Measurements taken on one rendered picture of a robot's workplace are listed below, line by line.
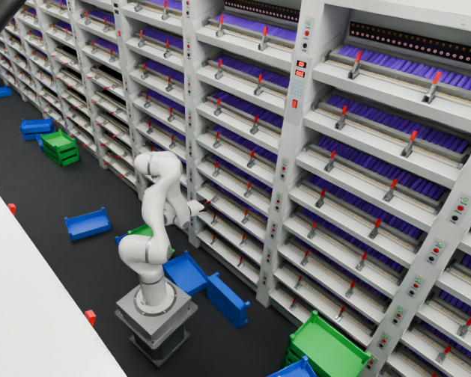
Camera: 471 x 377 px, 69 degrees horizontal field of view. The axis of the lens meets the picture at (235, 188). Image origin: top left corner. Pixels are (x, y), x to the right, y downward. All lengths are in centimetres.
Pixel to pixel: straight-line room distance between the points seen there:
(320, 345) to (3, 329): 164
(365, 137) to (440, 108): 28
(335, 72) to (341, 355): 123
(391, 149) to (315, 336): 95
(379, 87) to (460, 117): 27
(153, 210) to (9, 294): 134
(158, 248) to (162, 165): 37
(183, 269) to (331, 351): 117
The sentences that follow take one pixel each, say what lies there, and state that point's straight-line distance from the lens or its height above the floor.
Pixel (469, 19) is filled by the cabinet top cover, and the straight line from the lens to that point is 120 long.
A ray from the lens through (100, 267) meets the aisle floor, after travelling 263.
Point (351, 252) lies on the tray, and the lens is 173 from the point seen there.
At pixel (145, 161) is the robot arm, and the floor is 106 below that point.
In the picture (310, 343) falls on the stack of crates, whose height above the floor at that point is 40.
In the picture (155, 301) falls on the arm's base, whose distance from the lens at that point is 183.
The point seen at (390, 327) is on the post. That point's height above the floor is 55.
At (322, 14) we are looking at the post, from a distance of 139.
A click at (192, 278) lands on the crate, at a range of 246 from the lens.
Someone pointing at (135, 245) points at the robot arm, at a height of 80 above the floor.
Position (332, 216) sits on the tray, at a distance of 160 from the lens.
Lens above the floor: 192
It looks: 36 degrees down
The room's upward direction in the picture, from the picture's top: 4 degrees clockwise
